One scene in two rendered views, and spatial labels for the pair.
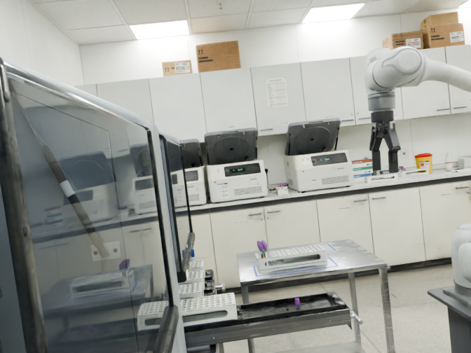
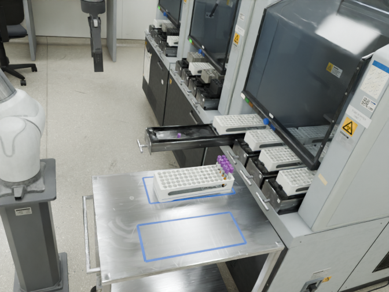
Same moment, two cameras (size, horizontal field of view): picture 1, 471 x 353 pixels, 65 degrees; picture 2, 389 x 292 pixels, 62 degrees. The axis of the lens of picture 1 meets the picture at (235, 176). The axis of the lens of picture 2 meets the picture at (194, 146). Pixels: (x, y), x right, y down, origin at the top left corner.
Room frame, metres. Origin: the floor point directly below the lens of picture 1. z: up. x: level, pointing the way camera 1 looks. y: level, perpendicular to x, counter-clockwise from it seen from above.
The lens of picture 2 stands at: (2.44, -0.58, 1.67)
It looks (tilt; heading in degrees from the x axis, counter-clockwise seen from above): 35 degrees down; 157
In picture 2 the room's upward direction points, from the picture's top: 11 degrees clockwise
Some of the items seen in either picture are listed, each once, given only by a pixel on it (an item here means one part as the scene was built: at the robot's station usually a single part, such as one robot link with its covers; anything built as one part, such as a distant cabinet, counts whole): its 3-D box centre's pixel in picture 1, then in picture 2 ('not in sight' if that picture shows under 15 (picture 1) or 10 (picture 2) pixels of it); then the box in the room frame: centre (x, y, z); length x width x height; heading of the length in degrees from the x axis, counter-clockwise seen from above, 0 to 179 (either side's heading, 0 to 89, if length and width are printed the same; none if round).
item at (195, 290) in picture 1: (162, 300); (274, 139); (1.31, 0.31, 0.83); 0.30 x 0.10 x 0.06; 93
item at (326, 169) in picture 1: (315, 154); not in sight; (3.83, -0.85, 1.25); 0.62 x 0.56 x 0.69; 3
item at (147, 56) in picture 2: not in sight; (146, 65); (-0.58, 0.01, 0.43); 0.27 x 0.02 x 0.36; 3
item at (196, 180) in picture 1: (176, 173); not in sight; (3.75, 0.58, 1.22); 0.62 x 0.56 x 0.64; 2
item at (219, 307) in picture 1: (190, 313); (242, 124); (1.16, 0.20, 0.83); 0.30 x 0.10 x 0.06; 93
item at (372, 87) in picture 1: (381, 71); not in sight; (1.29, -0.55, 1.55); 0.13 x 0.11 x 0.16; 177
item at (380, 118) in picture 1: (382, 124); (94, 14); (1.31, -0.54, 1.37); 0.08 x 0.07 x 0.09; 2
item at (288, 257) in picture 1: (290, 258); (193, 182); (1.58, -0.20, 0.85); 0.30 x 0.10 x 0.06; 94
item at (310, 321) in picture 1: (247, 321); (208, 135); (1.18, 0.02, 0.78); 0.73 x 0.14 x 0.09; 93
